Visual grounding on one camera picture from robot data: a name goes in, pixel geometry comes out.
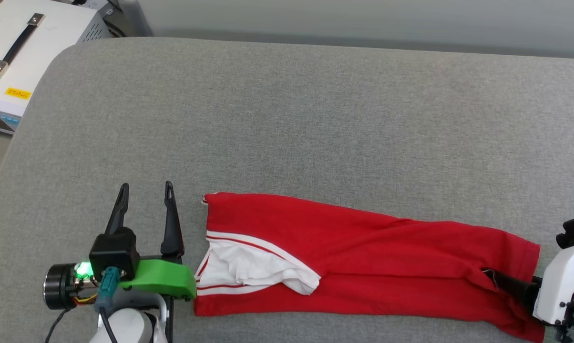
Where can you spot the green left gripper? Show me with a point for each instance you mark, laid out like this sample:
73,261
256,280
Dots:
163,278

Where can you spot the red and white shirt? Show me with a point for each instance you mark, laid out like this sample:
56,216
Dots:
363,252

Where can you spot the yellow warning sticker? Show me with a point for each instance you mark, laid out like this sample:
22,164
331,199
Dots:
18,93

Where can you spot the white equipment case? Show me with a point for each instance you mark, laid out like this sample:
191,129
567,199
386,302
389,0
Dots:
53,62

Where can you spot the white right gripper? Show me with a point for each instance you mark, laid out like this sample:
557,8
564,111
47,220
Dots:
561,281

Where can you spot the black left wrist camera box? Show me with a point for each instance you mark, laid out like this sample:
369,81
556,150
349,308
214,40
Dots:
114,252

